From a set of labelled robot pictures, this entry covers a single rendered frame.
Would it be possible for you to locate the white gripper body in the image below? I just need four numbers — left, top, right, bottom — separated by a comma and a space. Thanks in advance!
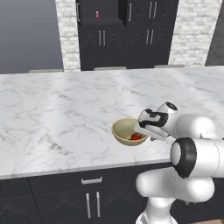
133, 122, 173, 145

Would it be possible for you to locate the red bell pepper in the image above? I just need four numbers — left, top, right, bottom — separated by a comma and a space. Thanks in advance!
130, 132, 144, 142

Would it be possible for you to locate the beige bowl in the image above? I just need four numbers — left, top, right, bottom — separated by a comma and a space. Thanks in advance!
111, 116, 149, 147

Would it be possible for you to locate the grey stool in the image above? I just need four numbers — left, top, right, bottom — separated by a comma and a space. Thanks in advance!
93, 66, 128, 72
153, 64, 186, 69
27, 68, 65, 74

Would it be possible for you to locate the black cupboard run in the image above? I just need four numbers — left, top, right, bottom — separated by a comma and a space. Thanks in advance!
75, 0, 179, 72

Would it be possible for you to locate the black drawer front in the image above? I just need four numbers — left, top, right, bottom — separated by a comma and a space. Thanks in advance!
27, 168, 138, 188

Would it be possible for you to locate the silver drawer handle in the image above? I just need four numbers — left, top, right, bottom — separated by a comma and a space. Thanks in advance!
80, 176, 103, 186

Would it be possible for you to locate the silver cupboard door handle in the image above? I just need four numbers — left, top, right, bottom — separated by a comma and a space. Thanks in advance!
95, 191, 102, 219
86, 192, 92, 220

